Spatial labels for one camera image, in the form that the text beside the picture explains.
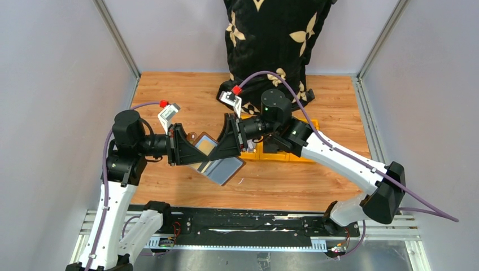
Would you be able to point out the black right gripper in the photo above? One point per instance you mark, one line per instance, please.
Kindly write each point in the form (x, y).
(231, 140)

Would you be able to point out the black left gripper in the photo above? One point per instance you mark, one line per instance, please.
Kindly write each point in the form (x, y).
(181, 148)

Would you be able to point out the brown leather card holder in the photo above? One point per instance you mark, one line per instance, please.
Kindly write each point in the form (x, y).
(218, 171)

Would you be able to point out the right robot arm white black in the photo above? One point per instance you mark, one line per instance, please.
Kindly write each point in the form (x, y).
(379, 183)

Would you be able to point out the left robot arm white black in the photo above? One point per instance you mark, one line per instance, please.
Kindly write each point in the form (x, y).
(125, 157)

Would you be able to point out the black floral blanket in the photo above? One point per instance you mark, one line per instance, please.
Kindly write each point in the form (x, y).
(273, 36)

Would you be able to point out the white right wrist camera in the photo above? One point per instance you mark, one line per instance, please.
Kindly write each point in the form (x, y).
(229, 98)

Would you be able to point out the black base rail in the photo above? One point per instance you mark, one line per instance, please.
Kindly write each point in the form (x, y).
(249, 228)

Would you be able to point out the aluminium frame rail right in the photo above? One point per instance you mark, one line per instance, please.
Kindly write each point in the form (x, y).
(367, 116)

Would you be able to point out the aluminium frame rail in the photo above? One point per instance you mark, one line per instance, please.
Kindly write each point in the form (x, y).
(116, 35)
(367, 116)

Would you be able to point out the aluminium frame rail left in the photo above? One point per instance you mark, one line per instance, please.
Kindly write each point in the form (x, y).
(116, 35)

